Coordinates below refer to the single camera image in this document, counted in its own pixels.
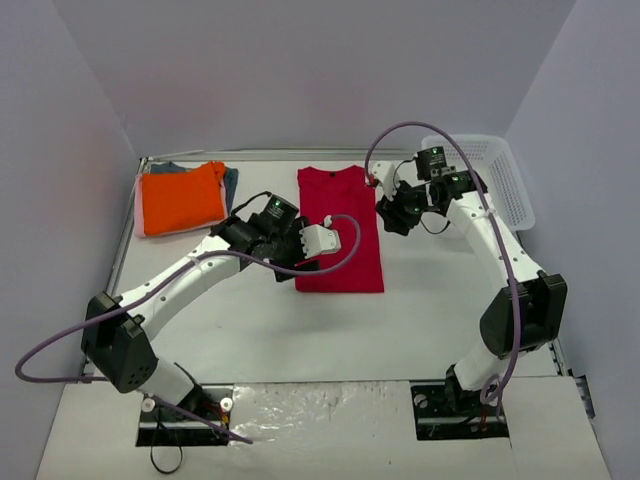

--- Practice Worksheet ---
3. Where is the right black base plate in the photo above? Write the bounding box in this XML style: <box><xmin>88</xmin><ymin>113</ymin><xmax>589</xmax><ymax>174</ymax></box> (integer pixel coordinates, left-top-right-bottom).
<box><xmin>410</xmin><ymin>380</ymin><xmax>509</xmax><ymax>441</ymax></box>

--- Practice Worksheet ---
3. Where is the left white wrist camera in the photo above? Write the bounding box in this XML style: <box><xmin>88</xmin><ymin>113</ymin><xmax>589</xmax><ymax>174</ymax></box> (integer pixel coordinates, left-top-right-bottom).
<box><xmin>300</xmin><ymin>215</ymin><xmax>341</xmax><ymax>259</ymax></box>

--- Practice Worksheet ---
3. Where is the black thin cable loop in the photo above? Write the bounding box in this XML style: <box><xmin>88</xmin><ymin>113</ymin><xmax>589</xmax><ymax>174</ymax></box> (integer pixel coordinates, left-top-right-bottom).
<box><xmin>149</xmin><ymin>434</ymin><xmax>184</xmax><ymax>475</ymax></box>

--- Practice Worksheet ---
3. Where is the pink folded t-shirt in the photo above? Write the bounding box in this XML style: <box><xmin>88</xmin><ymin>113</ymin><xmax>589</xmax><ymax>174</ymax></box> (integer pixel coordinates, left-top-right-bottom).
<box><xmin>133</xmin><ymin>172</ymin><xmax>231</xmax><ymax>239</ymax></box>

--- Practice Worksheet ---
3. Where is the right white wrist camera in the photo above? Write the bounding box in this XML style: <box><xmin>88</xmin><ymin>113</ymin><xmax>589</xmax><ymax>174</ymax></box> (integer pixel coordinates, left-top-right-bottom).
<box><xmin>369</xmin><ymin>160</ymin><xmax>399</xmax><ymax>201</ymax></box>

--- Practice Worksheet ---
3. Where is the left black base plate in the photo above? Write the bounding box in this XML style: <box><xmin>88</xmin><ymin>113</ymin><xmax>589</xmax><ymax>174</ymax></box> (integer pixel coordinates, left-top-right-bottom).
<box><xmin>135</xmin><ymin>383</ymin><xmax>235</xmax><ymax>447</ymax></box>

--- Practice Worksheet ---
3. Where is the white plastic basket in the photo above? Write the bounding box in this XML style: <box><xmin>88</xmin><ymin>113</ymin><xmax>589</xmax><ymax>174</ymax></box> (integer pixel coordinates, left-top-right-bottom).
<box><xmin>452</xmin><ymin>134</ymin><xmax>535</xmax><ymax>233</ymax></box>

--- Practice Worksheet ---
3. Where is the white foam front board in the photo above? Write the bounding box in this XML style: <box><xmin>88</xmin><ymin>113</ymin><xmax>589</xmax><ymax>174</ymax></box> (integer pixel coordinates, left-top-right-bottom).
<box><xmin>38</xmin><ymin>376</ymin><xmax>609</xmax><ymax>479</ymax></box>

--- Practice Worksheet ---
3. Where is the blue-grey folded t-shirt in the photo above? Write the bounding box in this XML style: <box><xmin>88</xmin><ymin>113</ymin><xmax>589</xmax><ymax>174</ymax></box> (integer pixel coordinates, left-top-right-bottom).
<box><xmin>148</xmin><ymin>161</ymin><xmax>239</xmax><ymax>211</ymax></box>

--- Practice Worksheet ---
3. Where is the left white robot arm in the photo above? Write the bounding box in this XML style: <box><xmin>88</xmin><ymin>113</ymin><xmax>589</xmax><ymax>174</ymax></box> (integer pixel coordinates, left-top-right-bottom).
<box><xmin>81</xmin><ymin>195</ymin><xmax>340</xmax><ymax>418</ymax></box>

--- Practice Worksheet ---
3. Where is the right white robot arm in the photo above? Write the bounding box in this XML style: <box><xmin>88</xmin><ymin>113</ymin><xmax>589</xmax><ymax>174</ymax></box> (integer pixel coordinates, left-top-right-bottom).
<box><xmin>369</xmin><ymin>146</ymin><xmax>568</xmax><ymax>413</ymax></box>

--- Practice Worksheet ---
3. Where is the red t-shirt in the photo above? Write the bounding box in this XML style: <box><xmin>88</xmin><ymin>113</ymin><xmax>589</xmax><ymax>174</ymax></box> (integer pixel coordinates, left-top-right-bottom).
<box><xmin>293</xmin><ymin>165</ymin><xmax>386</xmax><ymax>294</ymax></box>

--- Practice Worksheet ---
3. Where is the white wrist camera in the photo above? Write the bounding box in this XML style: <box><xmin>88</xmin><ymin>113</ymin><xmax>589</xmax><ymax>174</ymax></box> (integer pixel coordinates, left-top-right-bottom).
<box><xmin>300</xmin><ymin>215</ymin><xmax>341</xmax><ymax>259</ymax></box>
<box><xmin>369</xmin><ymin>160</ymin><xmax>399</xmax><ymax>201</ymax></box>

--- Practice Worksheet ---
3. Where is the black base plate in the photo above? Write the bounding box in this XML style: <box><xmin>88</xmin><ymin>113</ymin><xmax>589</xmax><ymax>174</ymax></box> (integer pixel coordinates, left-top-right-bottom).
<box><xmin>135</xmin><ymin>383</ymin><xmax>235</xmax><ymax>447</ymax></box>
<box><xmin>410</xmin><ymin>380</ymin><xmax>509</xmax><ymax>441</ymax></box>

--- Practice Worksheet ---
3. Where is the orange folded t-shirt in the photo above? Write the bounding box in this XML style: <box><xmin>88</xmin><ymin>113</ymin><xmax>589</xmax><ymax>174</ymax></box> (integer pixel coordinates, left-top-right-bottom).
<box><xmin>140</xmin><ymin>160</ymin><xmax>227</xmax><ymax>236</ymax></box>

